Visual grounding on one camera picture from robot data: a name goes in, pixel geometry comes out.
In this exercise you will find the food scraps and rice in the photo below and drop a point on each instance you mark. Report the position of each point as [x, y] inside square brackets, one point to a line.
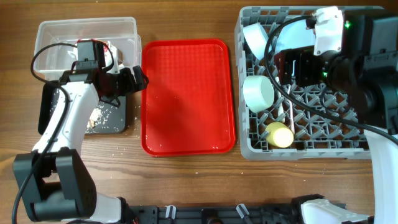
[105, 118]

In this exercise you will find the yellow cup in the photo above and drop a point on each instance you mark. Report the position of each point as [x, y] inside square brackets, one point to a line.
[279, 135]

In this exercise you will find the clear plastic waste bin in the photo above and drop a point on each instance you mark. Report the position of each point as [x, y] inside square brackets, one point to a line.
[120, 31]

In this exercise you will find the red serving tray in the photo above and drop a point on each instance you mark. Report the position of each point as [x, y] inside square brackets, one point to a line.
[187, 108]

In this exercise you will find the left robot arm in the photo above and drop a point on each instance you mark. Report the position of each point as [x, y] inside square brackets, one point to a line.
[54, 184]

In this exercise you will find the mint green bowl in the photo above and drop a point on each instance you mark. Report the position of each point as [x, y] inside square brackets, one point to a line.
[258, 93]

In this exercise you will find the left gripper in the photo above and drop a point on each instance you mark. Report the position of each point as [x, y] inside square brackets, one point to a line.
[129, 86]

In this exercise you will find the white napkin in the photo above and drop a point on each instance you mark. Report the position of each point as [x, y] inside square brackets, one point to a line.
[117, 56]

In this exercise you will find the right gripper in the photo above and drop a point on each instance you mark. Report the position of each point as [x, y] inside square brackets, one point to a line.
[303, 61]

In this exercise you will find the white plastic spoon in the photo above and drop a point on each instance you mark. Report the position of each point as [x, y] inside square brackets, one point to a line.
[280, 109]

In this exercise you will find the small light blue bowl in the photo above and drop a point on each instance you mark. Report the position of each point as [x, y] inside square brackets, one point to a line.
[256, 39]

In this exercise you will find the light blue plate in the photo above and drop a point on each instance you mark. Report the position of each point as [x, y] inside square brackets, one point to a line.
[295, 35]

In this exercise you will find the black rectangular tray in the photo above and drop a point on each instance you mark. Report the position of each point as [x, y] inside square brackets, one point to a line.
[44, 117]

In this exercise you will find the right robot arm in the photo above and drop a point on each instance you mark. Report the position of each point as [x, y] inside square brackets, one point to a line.
[355, 53]

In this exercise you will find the white plastic fork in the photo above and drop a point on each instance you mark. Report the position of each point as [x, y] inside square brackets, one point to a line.
[291, 112]

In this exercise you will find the grey dishwasher rack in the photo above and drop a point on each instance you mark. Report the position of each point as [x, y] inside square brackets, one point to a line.
[319, 112]

